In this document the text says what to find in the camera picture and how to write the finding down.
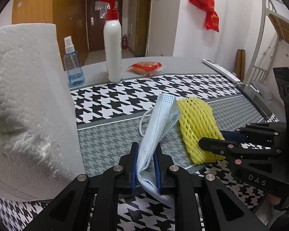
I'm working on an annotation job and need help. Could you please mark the yellow foam net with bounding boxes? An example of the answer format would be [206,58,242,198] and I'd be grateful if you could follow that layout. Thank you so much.
[177,98,225,165]

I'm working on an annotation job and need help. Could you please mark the blue face mask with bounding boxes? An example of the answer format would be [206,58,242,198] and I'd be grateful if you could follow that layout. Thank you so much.
[136,93,181,206]

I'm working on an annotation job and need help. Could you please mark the black smartphone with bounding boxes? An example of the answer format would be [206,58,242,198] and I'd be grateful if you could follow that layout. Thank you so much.
[236,84,272,120]

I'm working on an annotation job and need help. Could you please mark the white foam box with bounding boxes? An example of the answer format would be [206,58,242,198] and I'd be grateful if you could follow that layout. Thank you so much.
[0,23,84,201]

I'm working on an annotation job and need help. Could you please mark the white remote control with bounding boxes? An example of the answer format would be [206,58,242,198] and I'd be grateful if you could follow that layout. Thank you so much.
[202,59,241,84]

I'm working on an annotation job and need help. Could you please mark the houndstooth table mat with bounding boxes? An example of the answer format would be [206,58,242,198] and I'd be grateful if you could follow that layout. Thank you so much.
[0,73,280,231]

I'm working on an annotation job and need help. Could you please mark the metal bunk bed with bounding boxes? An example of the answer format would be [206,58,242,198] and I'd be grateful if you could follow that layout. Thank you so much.
[243,0,289,101]

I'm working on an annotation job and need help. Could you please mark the red snack packet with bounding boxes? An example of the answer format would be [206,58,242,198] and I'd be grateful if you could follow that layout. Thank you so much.
[128,62,163,77]

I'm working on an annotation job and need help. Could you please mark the blue spray bottle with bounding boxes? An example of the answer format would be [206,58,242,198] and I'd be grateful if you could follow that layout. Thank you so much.
[64,36,85,88]

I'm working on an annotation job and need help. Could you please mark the red fire extinguisher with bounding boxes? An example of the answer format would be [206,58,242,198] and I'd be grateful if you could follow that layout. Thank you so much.
[122,35,128,49]

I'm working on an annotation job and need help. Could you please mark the red hanging bags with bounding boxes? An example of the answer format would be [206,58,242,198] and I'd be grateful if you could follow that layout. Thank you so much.
[189,0,219,32]

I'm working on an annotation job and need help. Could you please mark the white pump lotion bottle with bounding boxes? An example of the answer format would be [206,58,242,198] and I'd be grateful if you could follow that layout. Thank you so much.
[100,0,123,84]

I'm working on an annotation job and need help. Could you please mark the dark brown door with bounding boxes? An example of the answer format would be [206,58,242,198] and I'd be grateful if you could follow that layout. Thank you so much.
[87,0,123,52]

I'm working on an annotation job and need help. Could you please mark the wooden wardrobe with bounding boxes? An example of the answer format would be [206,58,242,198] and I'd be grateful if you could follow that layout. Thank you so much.
[12,0,89,65]

